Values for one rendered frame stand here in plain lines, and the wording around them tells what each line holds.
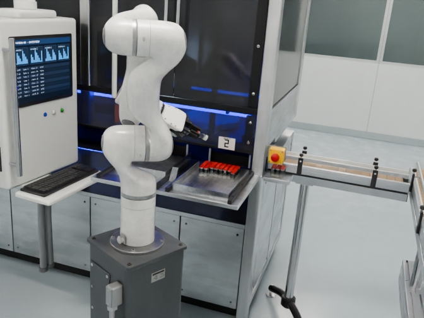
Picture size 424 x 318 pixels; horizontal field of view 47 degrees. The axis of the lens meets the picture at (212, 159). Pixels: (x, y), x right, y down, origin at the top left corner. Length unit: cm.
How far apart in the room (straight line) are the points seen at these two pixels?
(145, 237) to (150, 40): 69
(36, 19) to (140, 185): 105
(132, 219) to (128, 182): 14
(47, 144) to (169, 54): 126
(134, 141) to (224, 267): 128
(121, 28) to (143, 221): 66
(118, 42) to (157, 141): 37
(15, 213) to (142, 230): 163
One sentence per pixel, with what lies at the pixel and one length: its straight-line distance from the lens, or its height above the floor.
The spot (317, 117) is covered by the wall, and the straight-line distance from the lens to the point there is 701.
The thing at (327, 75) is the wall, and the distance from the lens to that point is 690.
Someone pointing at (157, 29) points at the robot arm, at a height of 161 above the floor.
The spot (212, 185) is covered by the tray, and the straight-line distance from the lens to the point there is 222.
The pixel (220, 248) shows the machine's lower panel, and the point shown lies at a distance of 262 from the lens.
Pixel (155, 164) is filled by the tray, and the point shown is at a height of 88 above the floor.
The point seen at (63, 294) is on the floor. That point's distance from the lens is 305.
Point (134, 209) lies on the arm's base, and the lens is 164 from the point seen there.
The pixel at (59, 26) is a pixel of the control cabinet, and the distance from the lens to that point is 248.
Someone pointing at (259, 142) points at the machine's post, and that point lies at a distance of 235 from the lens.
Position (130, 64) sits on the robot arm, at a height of 147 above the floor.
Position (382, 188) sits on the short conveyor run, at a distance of 247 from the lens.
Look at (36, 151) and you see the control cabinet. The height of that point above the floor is 94.
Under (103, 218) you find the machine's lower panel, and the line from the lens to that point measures 285.
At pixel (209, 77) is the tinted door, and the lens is 237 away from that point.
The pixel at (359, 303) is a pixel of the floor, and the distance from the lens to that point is 321.
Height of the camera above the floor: 170
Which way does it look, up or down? 19 degrees down
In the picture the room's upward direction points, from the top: 4 degrees clockwise
